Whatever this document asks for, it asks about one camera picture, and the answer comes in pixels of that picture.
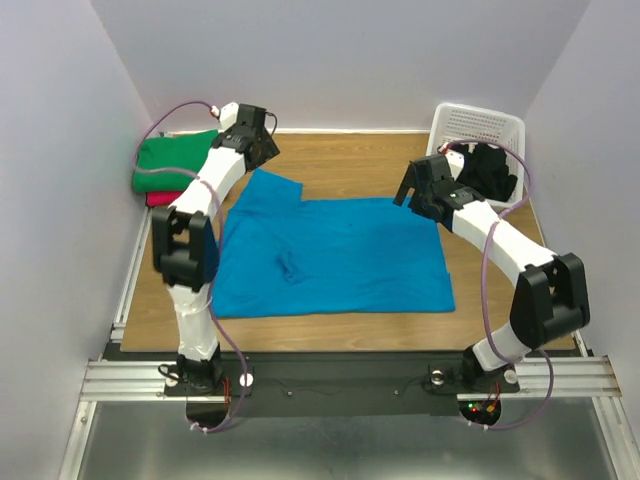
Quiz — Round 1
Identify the blue t shirt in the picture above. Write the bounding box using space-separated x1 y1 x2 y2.
213 170 455 318

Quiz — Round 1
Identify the pink folded t shirt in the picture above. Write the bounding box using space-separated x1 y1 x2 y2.
145 191 181 208

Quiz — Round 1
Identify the aluminium frame rail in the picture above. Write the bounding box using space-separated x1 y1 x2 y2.
80 357 622 402

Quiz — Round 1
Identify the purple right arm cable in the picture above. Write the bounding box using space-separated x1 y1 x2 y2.
439 140 555 431

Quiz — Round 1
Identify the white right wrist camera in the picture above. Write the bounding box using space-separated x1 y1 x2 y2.
438 144 465 180

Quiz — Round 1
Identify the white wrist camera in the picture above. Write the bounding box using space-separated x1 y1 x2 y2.
438 144 465 180
209 102 239 132

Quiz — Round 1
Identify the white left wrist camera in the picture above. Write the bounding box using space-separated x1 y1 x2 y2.
209 102 239 132

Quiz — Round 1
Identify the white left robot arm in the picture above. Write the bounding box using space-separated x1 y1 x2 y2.
151 103 279 396

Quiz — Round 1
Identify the black t shirt in basket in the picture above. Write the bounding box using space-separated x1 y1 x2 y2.
452 144 518 202

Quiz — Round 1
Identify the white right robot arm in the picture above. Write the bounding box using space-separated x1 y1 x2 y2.
393 154 591 390

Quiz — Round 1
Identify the white plastic laundry basket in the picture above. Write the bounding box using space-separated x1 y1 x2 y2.
426 102 525 211

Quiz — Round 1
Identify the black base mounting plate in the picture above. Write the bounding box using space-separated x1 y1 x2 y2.
159 351 519 419

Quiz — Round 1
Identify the green folded t shirt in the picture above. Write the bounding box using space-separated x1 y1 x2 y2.
132 130 218 194

